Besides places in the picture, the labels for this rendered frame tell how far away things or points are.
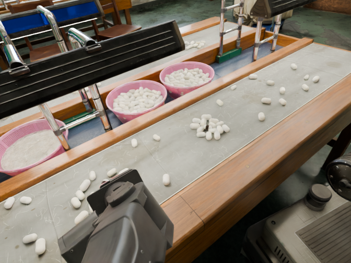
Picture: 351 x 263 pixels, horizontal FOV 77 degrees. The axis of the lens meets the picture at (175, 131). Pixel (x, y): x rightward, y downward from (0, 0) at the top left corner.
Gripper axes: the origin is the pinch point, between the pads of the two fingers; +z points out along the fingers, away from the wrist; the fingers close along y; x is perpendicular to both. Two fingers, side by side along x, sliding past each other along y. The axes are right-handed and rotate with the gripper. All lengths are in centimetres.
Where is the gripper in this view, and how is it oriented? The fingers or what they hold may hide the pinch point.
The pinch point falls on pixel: (113, 189)
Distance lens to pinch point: 53.3
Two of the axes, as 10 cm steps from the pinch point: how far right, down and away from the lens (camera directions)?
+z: -4.0, 0.9, 9.1
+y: -8.0, 4.5, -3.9
